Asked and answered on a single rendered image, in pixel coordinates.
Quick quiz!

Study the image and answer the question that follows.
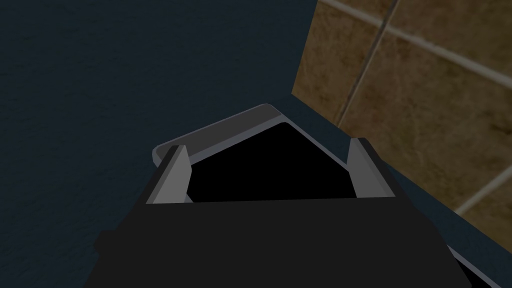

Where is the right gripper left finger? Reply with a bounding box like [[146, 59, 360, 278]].
[[145, 144, 193, 205]]

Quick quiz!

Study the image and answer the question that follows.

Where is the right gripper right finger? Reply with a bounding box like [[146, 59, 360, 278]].
[[346, 137, 397, 199]]

